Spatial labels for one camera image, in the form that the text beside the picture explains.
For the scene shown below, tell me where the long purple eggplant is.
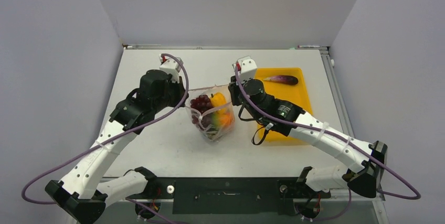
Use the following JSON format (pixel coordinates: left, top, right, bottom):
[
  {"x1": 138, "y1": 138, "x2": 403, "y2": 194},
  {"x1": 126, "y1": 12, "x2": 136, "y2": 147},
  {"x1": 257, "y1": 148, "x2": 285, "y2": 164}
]
[{"x1": 263, "y1": 75, "x2": 299, "y2": 86}]

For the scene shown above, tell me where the yellow bell pepper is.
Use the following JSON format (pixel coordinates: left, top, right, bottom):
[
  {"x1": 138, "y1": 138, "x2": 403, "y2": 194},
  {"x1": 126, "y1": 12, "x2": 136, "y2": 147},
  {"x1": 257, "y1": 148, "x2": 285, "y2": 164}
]
[{"x1": 210, "y1": 92, "x2": 227, "y2": 113}]

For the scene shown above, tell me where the small orange pumpkin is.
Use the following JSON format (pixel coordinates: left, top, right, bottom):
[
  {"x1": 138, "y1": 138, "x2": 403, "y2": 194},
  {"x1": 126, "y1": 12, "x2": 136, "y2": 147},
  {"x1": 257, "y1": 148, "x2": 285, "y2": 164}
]
[{"x1": 218, "y1": 112, "x2": 234, "y2": 127}]

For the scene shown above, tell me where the yellow plastic tray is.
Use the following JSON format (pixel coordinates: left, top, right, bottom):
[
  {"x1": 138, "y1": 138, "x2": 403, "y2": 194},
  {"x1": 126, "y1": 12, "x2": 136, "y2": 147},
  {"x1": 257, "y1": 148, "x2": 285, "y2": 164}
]
[{"x1": 255, "y1": 68, "x2": 312, "y2": 146}]

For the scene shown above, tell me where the green orange mango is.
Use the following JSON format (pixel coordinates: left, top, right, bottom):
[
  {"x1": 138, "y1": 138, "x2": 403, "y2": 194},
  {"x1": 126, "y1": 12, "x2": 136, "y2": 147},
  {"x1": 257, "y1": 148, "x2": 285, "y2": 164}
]
[{"x1": 205, "y1": 111, "x2": 221, "y2": 129}]

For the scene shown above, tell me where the clear zip top bag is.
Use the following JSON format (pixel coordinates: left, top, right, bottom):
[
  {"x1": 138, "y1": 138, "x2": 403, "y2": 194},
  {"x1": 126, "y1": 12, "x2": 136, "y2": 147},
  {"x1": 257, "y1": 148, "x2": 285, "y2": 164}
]
[{"x1": 185, "y1": 85, "x2": 235, "y2": 142}]

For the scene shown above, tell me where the red grape bunch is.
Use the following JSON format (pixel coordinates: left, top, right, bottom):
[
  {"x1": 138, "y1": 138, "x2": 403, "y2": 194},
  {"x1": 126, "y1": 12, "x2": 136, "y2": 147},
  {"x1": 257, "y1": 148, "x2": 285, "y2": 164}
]
[{"x1": 190, "y1": 94, "x2": 213, "y2": 130}]

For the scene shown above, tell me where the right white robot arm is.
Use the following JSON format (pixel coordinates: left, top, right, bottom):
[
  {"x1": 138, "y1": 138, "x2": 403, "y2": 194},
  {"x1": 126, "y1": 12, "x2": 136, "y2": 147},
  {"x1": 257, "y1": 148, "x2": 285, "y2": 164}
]
[{"x1": 228, "y1": 76, "x2": 388, "y2": 198}]

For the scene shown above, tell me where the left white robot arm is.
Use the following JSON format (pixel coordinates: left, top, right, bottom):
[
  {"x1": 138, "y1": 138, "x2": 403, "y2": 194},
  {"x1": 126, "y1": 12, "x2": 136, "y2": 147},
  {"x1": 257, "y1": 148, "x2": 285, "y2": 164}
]
[{"x1": 45, "y1": 70, "x2": 186, "y2": 223}]

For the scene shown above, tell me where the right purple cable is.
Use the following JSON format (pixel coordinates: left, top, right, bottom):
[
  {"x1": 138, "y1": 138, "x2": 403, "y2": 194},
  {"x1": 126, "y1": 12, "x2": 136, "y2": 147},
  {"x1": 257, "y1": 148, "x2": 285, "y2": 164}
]
[{"x1": 235, "y1": 63, "x2": 421, "y2": 200}]

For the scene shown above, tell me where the purple cable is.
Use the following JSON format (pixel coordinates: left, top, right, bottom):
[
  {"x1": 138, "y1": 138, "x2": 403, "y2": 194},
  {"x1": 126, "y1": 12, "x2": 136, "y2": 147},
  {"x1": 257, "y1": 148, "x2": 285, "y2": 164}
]
[
  {"x1": 21, "y1": 53, "x2": 190, "y2": 205},
  {"x1": 235, "y1": 63, "x2": 421, "y2": 200}
]

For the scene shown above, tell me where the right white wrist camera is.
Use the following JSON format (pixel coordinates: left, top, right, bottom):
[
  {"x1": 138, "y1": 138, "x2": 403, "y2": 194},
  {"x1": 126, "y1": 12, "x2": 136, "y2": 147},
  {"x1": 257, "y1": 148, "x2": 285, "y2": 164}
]
[{"x1": 232, "y1": 56, "x2": 257, "y2": 82}]

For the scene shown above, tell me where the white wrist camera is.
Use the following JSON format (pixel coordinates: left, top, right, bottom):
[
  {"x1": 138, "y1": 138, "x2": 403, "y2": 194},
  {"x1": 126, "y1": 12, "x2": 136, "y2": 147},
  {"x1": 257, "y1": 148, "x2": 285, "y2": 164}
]
[
  {"x1": 232, "y1": 56, "x2": 257, "y2": 82},
  {"x1": 159, "y1": 54, "x2": 183, "y2": 83}
]

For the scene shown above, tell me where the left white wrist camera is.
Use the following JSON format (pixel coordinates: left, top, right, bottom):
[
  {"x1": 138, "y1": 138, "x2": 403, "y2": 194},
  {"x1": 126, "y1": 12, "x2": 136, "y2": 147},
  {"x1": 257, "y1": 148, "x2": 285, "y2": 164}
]
[{"x1": 159, "y1": 54, "x2": 183, "y2": 83}]

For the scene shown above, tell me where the black loop cable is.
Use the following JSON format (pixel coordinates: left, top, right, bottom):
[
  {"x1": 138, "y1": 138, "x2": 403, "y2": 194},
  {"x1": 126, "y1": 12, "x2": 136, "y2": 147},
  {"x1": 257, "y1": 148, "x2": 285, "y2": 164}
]
[{"x1": 238, "y1": 102, "x2": 270, "y2": 147}]

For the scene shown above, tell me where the aluminium frame rail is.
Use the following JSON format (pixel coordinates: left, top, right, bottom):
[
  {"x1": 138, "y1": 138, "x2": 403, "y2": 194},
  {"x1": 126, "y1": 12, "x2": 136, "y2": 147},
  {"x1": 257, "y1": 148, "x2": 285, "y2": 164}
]
[{"x1": 73, "y1": 44, "x2": 387, "y2": 202}]

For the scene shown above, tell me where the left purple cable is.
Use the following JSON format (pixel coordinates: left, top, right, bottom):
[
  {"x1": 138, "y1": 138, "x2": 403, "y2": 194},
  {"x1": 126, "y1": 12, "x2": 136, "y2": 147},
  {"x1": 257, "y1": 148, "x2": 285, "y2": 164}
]
[{"x1": 21, "y1": 53, "x2": 190, "y2": 205}]

